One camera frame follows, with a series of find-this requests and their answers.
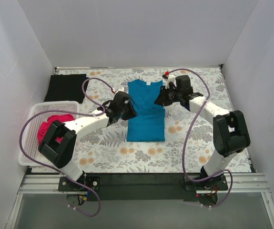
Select blue t shirt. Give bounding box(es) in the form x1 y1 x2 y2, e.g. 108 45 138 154
127 79 165 142

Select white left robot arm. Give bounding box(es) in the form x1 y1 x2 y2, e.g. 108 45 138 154
39 91 137 191

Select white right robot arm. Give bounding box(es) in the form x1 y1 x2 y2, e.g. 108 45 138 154
154 73 251 190

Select floral patterned tablecloth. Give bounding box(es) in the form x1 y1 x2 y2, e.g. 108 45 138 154
30 67 256 173

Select folded black t shirt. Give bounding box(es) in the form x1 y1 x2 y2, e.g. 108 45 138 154
44 74 88 104

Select crumpled pink t shirt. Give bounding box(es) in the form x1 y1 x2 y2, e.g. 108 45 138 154
37 114 75 144

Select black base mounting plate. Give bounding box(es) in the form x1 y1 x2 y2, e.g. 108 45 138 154
58 172 229 202

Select white plastic laundry basket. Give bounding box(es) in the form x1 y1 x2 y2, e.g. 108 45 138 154
22 101 80 166

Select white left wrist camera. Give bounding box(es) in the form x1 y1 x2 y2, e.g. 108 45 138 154
113 87 125 94

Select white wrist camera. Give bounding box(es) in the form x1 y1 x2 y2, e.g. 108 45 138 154
113 87 125 94
162 71 175 89

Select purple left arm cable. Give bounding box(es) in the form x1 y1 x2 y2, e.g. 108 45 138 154
19 77 118 217

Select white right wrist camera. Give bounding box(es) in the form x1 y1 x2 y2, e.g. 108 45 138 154
162 71 175 89

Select aluminium frame rail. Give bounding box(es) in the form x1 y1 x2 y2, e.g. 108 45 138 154
19 173 274 229

